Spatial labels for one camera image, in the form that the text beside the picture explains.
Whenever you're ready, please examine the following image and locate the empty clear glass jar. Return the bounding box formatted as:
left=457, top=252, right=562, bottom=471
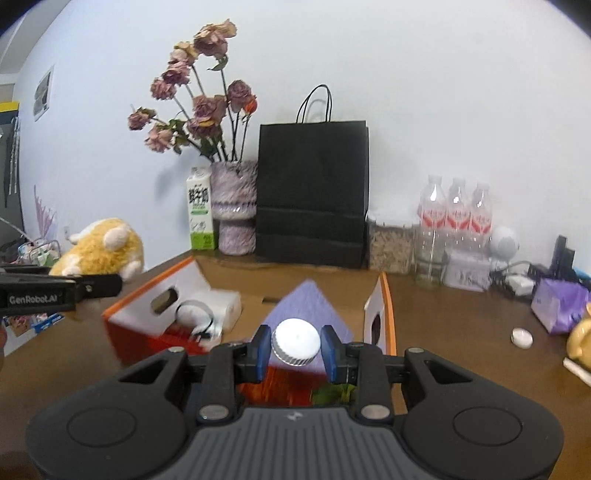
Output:
left=414, top=237, right=448, bottom=289

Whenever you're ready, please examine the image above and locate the white round speaker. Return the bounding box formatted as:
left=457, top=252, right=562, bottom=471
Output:
left=489, top=226, right=520, bottom=262

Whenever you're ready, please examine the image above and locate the dried pink rose bouquet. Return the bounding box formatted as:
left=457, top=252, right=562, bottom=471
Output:
left=127, top=19, right=259, bottom=163

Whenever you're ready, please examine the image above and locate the red orange cardboard box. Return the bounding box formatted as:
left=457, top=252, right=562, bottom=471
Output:
left=102, top=256, right=397, bottom=407

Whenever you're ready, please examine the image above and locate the right clear water bottle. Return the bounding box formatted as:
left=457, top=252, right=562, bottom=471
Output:
left=469, top=183, right=493, bottom=252

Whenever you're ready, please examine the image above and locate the black braided cable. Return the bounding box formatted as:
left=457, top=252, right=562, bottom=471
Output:
left=173, top=299, right=218, bottom=345

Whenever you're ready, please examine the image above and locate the wire storage rack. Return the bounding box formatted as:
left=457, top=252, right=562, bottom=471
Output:
left=1, top=238, right=61, bottom=267

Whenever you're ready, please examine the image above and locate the black upright device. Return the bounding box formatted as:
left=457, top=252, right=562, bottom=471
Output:
left=549, top=235, right=578, bottom=282

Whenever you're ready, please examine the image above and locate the yellow white plush toy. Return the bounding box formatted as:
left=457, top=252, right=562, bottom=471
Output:
left=49, top=218, right=144, bottom=282

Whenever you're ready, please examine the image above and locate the purple fabric drawstring pouch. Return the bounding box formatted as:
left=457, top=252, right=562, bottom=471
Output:
left=262, top=280, right=353, bottom=343

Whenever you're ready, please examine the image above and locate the white ribbed bottle cap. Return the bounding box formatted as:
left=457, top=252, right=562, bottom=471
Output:
left=271, top=318, right=321, bottom=367

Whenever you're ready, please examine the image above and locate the purple marbled ceramic vase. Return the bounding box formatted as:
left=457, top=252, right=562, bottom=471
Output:
left=211, top=161, right=257, bottom=256

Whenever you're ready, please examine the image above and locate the clear container with seeds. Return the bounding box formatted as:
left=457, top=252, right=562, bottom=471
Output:
left=368, top=211, right=415, bottom=275

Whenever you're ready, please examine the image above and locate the wall poster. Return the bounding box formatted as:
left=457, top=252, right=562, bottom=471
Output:
left=33, top=67, right=54, bottom=121

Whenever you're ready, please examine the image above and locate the translucent plastic wipes box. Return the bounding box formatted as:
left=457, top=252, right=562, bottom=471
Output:
left=174, top=290, right=242, bottom=340

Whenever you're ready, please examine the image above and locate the purple tissue pack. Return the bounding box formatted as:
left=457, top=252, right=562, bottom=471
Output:
left=531, top=279, right=590, bottom=335

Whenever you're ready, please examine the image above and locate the left clear water bottle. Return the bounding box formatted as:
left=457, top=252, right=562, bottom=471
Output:
left=418, top=175, right=447, bottom=245

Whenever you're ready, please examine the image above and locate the small white round disc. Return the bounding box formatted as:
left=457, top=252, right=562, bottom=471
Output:
left=510, top=328, right=534, bottom=350

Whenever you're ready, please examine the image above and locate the green white milk carton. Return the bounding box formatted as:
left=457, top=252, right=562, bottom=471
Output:
left=185, top=167, right=216, bottom=251

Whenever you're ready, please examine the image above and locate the black paper shopping bag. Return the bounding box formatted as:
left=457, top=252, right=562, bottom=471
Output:
left=256, top=96, right=370, bottom=269

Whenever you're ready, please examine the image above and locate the blue booklet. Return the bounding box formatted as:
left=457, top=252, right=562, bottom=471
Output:
left=31, top=313, right=63, bottom=335

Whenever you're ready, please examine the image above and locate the white charger plug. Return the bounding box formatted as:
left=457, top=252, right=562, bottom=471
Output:
left=504, top=274, right=536, bottom=297

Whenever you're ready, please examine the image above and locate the middle clear water bottle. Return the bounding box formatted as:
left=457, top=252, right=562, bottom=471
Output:
left=446, top=178, right=471, bottom=249

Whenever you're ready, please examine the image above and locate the white paper stick packet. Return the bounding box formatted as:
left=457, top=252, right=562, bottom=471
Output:
left=562, top=357, right=591, bottom=387

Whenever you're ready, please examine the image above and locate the clear water bottle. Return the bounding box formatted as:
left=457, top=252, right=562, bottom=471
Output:
left=469, top=183, right=493, bottom=252
left=446, top=178, right=471, bottom=249
left=418, top=175, right=447, bottom=245

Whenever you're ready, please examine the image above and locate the yellow ceramic mug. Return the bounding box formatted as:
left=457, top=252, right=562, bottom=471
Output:
left=566, top=303, right=590, bottom=366

